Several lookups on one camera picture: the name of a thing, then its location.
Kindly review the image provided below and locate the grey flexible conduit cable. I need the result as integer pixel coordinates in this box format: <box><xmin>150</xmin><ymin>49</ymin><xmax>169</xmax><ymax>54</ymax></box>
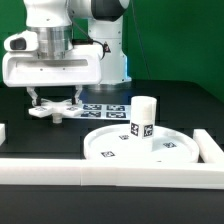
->
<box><xmin>130</xmin><ymin>0</ymin><xmax>153</xmax><ymax>81</ymax></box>

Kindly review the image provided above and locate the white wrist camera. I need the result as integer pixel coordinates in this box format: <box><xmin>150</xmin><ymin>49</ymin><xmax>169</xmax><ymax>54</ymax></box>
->
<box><xmin>4</xmin><ymin>30</ymin><xmax>39</xmax><ymax>52</ymax></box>

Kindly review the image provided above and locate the white marker sheet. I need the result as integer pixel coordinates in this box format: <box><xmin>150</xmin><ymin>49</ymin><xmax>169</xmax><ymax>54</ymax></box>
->
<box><xmin>76</xmin><ymin>104</ymin><xmax>131</xmax><ymax>120</ymax></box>

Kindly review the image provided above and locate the white left fence block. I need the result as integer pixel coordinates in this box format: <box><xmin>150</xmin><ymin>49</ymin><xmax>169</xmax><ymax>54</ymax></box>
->
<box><xmin>0</xmin><ymin>123</ymin><xmax>6</xmax><ymax>146</ymax></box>

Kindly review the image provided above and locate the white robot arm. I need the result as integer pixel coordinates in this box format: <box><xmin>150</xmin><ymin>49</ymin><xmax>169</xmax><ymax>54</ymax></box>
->
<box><xmin>2</xmin><ymin>0</ymin><xmax>131</xmax><ymax>105</ymax></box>

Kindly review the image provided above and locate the white cross-shaped table base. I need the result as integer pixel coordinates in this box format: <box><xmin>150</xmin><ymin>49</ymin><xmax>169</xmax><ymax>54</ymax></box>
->
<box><xmin>28</xmin><ymin>99</ymin><xmax>84</xmax><ymax>124</ymax></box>

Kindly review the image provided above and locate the white front fence rail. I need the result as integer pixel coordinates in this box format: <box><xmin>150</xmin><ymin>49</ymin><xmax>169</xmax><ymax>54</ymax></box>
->
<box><xmin>0</xmin><ymin>158</ymin><xmax>224</xmax><ymax>190</ymax></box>

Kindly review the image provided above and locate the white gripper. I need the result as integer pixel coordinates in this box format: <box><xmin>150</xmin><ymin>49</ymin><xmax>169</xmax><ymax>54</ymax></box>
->
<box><xmin>2</xmin><ymin>45</ymin><xmax>102</xmax><ymax>107</ymax></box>

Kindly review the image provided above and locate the white right fence rail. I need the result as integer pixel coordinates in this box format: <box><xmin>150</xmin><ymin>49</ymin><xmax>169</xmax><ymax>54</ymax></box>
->
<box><xmin>193</xmin><ymin>129</ymin><xmax>224</xmax><ymax>165</ymax></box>

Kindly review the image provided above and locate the white round table top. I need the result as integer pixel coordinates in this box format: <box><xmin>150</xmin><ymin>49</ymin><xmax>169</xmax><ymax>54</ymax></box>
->
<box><xmin>84</xmin><ymin>124</ymin><xmax>199</xmax><ymax>163</ymax></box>

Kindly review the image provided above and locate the white fence rail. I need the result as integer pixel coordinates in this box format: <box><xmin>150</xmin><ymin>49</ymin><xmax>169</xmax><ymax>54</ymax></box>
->
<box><xmin>193</xmin><ymin>129</ymin><xmax>224</xmax><ymax>165</ymax></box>
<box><xmin>0</xmin><ymin>158</ymin><xmax>224</xmax><ymax>190</ymax></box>

